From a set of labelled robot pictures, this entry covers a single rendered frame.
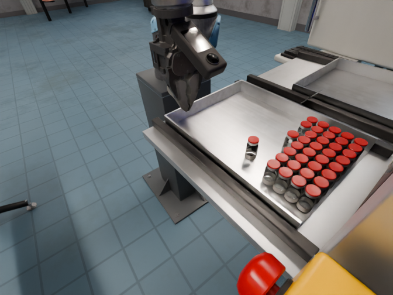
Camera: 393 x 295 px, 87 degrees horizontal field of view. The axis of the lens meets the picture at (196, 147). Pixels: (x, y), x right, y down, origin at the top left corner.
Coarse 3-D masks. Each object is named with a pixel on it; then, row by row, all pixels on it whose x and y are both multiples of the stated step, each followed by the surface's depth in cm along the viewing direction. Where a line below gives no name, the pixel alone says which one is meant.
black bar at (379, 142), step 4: (236, 80) 62; (380, 140) 40; (376, 144) 40; (380, 144) 40; (384, 144) 40; (388, 144) 40; (372, 148) 41; (376, 148) 40; (380, 148) 40; (384, 148) 39; (388, 148) 39; (392, 148) 39; (376, 152) 41; (380, 152) 40; (384, 152) 40; (388, 152) 39; (392, 152) 38; (384, 156) 40; (388, 156) 39
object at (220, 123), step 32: (224, 96) 57; (256, 96) 57; (192, 128) 49; (224, 128) 48; (256, 128) 48; (288, 128) 47; (352, 128) 41; (224, 160) 41; (256, 160) 40; (256, 192) 32
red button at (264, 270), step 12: (264, 252) 17; (252, 264) 15; (264, 264) 15; (276, 264) 15; (240, 276) 16; (252, 276) 15; (264, 276) 15; (276, 276) 15; (240, 288) 15; (252, 288) 15; (264, 288) 14; (276, 288) 15
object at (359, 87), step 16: (336, 64) 68; (352, 64) 65; (304, 80) 58; (320, 80) 63; (336, 80) 63; (352, 80) 62; (368, 80) 62; (384, 80) 60; (320, 96) 52; (336, 96) 56; (352, 96) 56; (368, 96) 56; (384, 96) 55; (352, 112) 48; (368, 112) 45; (384, 112) 50
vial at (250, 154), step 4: (248, 144) 39; (252, 144) 38; (256, 144) 38; (248, 148) 39; (252, 148) 38; (256, 148) 39; (248, 152) 40; (252, 152) 39; (256, 152) 40; (248, 156) 40; (252, 156) 40
